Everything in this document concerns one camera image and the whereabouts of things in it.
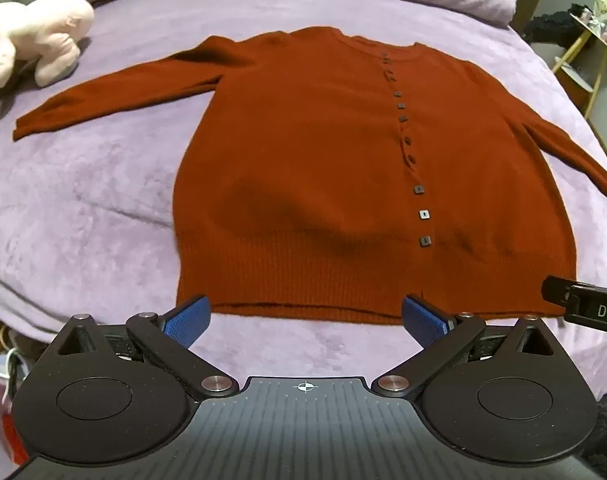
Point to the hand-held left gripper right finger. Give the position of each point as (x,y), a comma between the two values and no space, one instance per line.
(423,321)

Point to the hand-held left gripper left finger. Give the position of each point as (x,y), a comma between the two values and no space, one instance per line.
(189,319)

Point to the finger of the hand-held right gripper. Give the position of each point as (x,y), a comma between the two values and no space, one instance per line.
(554,290)

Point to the red button cardigan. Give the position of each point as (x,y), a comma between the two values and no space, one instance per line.
(343,170)

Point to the purple bed sheet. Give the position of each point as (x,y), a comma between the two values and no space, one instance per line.
(83,210)

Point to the yellow metal shelf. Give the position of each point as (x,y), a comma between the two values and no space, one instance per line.
(586,55)

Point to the dark cloth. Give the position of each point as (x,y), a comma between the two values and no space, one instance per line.
(553,25)

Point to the pink plush toy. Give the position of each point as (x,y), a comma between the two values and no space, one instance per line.
(38,40)

